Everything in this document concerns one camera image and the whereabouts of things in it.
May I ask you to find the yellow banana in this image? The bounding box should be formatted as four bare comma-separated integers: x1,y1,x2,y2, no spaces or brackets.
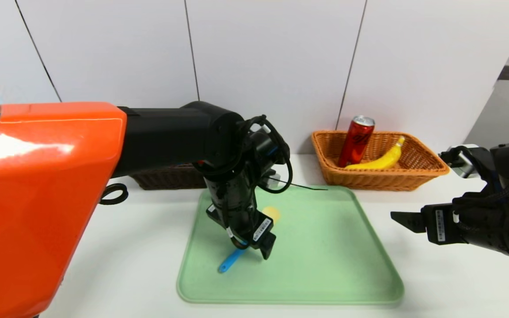
345,136,406,170

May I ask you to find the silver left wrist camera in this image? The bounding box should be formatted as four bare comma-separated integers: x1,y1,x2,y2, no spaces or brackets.
261,170,281,188

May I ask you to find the light green plastic tray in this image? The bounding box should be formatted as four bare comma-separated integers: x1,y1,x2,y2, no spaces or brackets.
176,185,404,305

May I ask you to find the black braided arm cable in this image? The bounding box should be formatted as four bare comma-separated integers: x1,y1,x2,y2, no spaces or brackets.
100,183,129,206

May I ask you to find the orange wicker basket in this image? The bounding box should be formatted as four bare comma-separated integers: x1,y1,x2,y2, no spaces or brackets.
311,130,451,191

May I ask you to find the red soda can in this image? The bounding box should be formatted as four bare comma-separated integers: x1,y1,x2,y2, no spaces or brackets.
338,115,375,168

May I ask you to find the dark brown wicker basket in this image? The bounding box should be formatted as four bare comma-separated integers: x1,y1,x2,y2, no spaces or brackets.
130,163,209,190

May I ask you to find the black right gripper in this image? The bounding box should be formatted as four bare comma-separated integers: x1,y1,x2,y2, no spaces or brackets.
390,197,509,257

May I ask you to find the black left camera cable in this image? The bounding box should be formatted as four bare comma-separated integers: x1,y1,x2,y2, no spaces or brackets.
237,115,328,195

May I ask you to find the wooden spoon with blue handle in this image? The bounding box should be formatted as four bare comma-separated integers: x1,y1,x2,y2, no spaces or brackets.
218,206,281,273

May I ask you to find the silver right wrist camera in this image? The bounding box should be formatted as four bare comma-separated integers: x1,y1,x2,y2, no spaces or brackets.
439,144,485,179

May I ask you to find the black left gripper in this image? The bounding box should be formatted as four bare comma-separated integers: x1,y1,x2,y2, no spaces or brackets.
204,175,277,260

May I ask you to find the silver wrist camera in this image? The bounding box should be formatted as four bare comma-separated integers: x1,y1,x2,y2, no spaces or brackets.
439,144,485,179
261,170,281,188

